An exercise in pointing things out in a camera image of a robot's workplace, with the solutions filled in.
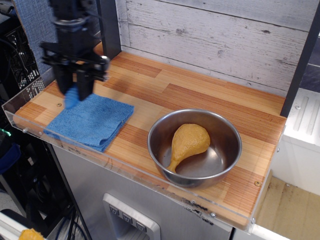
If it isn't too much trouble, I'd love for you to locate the black plastic crate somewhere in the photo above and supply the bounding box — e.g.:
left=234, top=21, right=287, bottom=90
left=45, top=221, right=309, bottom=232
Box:
left=0, top=26, right=40, bottom=90

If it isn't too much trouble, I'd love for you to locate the blue folded towel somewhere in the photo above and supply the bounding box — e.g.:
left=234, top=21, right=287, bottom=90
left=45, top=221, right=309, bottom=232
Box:
left=43, top=93, right=135, bottom=153

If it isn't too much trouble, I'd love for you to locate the clear acrylic table guard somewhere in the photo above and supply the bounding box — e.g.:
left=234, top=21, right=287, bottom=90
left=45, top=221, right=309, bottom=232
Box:
left=3, top=71, right=286, bottom=240

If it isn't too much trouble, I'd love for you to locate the white plastic bin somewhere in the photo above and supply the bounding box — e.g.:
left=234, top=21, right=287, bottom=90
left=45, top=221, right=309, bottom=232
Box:
left=270, top=88, right=320, bottom=195

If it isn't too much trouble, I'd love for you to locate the dark vertical post right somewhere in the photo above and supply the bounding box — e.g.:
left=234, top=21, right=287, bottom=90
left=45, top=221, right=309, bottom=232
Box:
left=280, top=1, right=320, bottom=118

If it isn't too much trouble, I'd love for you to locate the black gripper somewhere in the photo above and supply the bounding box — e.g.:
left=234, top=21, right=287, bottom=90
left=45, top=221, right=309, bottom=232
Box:
left=40, top=0, right=109, bottom=101

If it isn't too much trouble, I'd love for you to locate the blue handled metal spoon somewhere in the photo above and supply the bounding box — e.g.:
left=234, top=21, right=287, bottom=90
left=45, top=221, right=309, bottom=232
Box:
left=64, top=83, right=80, bottom=109

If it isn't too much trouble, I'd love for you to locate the stainless steel bowl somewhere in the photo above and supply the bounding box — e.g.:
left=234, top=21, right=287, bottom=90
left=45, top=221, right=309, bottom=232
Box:
left=147, top=109, right=242, bottom=188

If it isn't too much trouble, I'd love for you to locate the grey dispenser panel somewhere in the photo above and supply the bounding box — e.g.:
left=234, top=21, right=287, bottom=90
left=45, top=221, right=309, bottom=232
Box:
left=102, top=193, right=161, bottom=240

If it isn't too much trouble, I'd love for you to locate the yellow toy object corner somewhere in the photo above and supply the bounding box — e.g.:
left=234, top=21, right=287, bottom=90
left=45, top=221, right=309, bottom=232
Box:
left=18, top=228, right=45, bottom=240

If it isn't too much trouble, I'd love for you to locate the orange toy chicken drumstick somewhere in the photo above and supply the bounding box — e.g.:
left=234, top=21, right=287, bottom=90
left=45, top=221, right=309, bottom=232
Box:
left=167, top=123, right=211, bottom=173

